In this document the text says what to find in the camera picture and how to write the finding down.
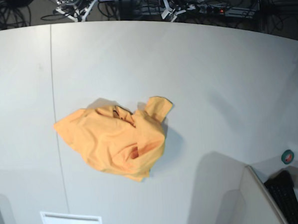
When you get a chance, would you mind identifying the orange t-shirt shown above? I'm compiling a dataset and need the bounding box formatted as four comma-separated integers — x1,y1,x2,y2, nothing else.
54,96,173,182

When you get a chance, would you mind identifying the black keyboard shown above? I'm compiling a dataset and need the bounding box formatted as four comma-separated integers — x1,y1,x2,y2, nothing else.
264,170,298,224

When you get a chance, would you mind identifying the white partition panel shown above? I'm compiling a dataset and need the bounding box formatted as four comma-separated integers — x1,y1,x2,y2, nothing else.
239,165,288,224

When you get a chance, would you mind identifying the white cable slot cover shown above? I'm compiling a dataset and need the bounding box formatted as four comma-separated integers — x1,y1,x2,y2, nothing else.
40,211,102,224

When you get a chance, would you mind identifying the green tape roll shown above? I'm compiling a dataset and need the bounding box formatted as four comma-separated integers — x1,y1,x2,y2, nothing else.
281,149,295,165

